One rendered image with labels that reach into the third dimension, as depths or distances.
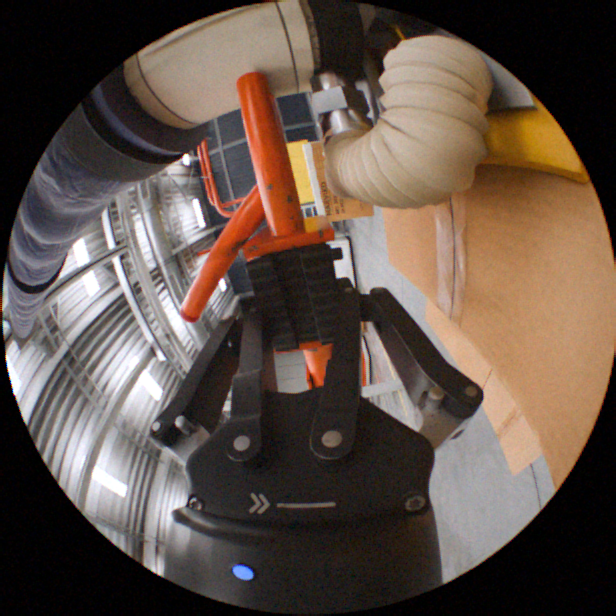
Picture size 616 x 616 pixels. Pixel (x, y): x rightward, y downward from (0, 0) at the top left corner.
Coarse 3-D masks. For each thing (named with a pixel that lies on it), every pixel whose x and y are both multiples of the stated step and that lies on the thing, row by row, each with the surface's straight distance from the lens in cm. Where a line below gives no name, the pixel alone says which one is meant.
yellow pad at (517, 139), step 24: (408, 24) 14; (432, 24) 15; (504, 72) 11; (504, 96) 11; (528, 96) 10; (504, 120) 12; (528, 120) 11; (552, 120) 10; (504, 144) 12; (528, 144) 11; (552, 144) 10; (552, 168) 10; (576, 168) 10
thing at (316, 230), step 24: (264, 240) 14; (288, 240) 13; (312, 240) 13; (264, 264) 13; (288, 264) 13; (312, 264) 12; (264, 288) 13; (288, 288) 14; (312, 288) 13; (336, 288) 13; (264, 312) 14; (288, 312) 14; (312, 312) 15; (336, 312) 14; (288, 336) 15; (312, 336) 16
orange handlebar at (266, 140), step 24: (240, 96) 17; (264, 96) 16; (264, 120) 15; (264, 144) 14; (264, 168) 14; (288, 168) 15; (264, 192) 14; (288, 192) 14; (288, 216) 14; (312, 360) 19; (312, 384) 22
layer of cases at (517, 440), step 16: (432, 304) 116; (432, 320) 120; (448, 320) 104; (448, 336) 106; (464, 336) 94; (464, 352) 96; (464, 368) 99; (480, 368) 88; (480, 384) 90; (496, 384) 82; (496, 400) 84; (512, 400) 77; (496, 416) 86; (512, 416) 79; (496, 432) 88; (512, 432) 81; (528, 432) 75; (512, 448) 83; (528, 448) 77; (512, 464) 85; (528, 464) 79
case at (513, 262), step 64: (512, 192) 14; (576, 192) 11; (448, 256) 20; (512, 256) 14; (576, 256) 12; (512, 320) 15; (576, 320) 12; (512, 384) 16; (576, 384) 13; (576, 448) 14
